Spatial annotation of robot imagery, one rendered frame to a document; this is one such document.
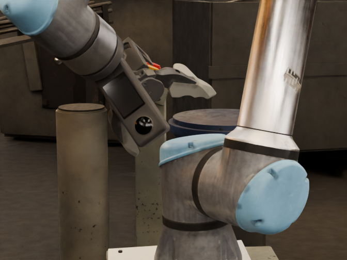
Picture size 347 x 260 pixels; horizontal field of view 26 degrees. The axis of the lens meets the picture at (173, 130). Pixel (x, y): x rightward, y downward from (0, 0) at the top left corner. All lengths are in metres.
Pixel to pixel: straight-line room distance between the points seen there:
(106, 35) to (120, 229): 1.65
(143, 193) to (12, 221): 0.97
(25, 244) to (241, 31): 1.25
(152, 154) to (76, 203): 0.21
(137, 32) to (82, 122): 2.01
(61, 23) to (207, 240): 0.50
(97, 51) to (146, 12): 2.75
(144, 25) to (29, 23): 2.82
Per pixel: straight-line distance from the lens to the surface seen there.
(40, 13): 0.87
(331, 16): 3.20
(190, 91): 1.06
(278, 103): 1.12
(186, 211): 1.22
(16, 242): 2.46
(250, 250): 1.46
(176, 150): 1.20
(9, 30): 1.86
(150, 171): 1.78
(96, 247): 1.80
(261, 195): 1.08
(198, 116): 2.16
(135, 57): 1.02
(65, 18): 0.89
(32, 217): 2.70
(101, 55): 0.94
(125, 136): 1.07
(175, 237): 1.24
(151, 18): 3.67
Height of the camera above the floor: 0.79
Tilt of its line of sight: 11 degrees down
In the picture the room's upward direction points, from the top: straight up
